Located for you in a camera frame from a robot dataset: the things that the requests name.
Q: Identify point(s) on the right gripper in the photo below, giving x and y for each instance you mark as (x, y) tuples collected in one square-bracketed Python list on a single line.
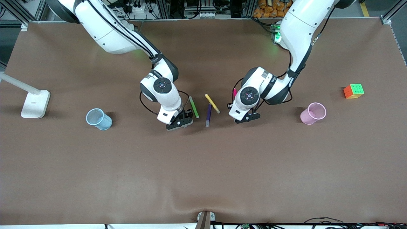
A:
[(188, 112)]

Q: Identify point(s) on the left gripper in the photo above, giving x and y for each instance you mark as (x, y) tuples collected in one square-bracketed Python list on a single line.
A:
[(228, 105)]

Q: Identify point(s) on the pink marker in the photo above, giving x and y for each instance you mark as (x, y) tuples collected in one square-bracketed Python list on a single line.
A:
[(234, 94)]

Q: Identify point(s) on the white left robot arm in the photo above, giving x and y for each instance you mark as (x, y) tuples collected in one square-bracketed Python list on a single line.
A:
[(299, 25)]

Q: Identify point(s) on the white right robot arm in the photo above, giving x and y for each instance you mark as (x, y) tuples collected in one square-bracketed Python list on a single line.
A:
[(105, 28)]

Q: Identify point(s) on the green marker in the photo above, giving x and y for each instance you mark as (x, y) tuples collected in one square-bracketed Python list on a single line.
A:
[(194, 107)]

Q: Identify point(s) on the purple marker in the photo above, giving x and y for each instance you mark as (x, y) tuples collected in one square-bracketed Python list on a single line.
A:
[(208, 115)]

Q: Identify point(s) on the yellow marker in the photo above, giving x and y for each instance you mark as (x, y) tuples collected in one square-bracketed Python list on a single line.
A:
[(212, 103)]

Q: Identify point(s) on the brown table cover mat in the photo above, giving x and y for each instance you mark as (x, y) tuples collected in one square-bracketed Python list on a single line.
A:
[(203, 165)]

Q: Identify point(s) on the pink mesh cup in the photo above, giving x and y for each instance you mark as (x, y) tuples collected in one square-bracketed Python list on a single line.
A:
[(313, 114)]

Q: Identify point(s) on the blue mesh cup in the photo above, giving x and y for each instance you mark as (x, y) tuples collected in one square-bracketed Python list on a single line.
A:
[(101, 122)]

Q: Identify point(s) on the green lit circuit board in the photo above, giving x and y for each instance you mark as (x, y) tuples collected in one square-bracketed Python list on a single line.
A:
[(276, 31)]

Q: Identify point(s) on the multicolour puzzle cube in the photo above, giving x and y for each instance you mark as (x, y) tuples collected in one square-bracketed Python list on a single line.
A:
[(353, 91)]

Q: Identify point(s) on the orange objects pile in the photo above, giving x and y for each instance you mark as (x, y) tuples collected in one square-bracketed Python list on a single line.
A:
[(270, 8)]

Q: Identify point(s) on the white power strip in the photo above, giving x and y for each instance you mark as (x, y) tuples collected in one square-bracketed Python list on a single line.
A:
[(136, 9)]

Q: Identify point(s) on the white desk lamp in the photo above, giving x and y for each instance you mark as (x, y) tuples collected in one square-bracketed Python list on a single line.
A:
[(35, 105)]

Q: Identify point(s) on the metal table edge bracket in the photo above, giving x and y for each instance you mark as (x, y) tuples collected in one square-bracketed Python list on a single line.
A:
[(205, 219)]

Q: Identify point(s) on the aluminium frame profile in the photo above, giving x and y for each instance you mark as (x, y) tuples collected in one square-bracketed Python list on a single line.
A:
[(19, 11), (392, 12)]

